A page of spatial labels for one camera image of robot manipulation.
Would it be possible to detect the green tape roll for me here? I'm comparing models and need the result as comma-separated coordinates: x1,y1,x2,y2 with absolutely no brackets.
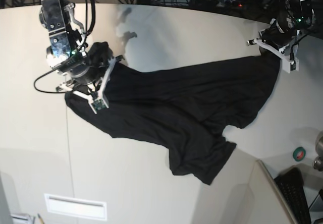
292,147,306,162

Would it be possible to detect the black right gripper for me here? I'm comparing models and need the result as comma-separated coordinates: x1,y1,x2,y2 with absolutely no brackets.
68,57,99,85

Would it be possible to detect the black t-shirt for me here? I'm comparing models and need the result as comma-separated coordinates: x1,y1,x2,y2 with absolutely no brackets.
65,53,280,185

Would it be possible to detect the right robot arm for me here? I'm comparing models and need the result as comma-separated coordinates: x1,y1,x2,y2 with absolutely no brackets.
39,0,98,85

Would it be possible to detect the black power strip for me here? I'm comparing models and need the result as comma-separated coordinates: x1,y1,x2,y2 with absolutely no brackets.
188,0,243,10

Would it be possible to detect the silver metal cylinder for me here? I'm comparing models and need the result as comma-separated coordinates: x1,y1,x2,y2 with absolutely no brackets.
313,137,323,172

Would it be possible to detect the pencil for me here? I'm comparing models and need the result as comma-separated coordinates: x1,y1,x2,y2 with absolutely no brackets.
37,213,45,224

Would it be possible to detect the black keyboard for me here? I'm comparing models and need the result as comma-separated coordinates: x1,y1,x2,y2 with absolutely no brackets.
274,167,311,224

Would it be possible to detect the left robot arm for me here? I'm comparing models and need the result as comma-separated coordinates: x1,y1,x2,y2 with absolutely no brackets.
261,0,315,49

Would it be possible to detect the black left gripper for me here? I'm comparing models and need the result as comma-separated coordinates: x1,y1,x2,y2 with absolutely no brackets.
262,19,297,49

